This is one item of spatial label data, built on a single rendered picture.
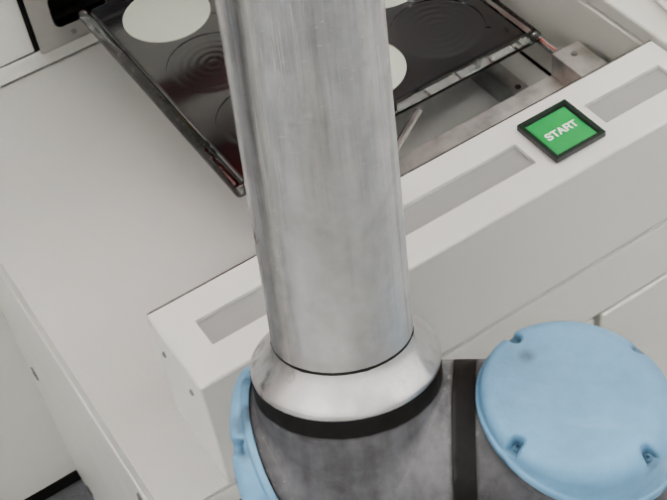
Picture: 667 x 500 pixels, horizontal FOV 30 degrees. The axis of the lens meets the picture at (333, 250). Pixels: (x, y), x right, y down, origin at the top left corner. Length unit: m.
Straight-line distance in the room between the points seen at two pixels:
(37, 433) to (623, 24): 1.09
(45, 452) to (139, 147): 0.72
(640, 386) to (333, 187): 0.23
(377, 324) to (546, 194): 0.42
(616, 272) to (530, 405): 0.55
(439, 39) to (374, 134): 0.70
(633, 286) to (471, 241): 0.29
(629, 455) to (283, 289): 0.21
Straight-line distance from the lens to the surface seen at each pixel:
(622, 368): 0.75
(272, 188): 0.65
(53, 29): 1.49
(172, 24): 1.41
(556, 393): 0.74
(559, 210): 1.12
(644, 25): 1.25
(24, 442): 1.94
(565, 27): 1.35
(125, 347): 1.20
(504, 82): 1.36
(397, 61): 1.31
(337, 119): 0.63
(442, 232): 1.05
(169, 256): 1.26
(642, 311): 1.35
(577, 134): 1.13
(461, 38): 1.34
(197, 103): 1.30
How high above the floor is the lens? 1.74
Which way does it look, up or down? 48 degrees down
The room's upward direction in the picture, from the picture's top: 8 degrees counter-clockwise
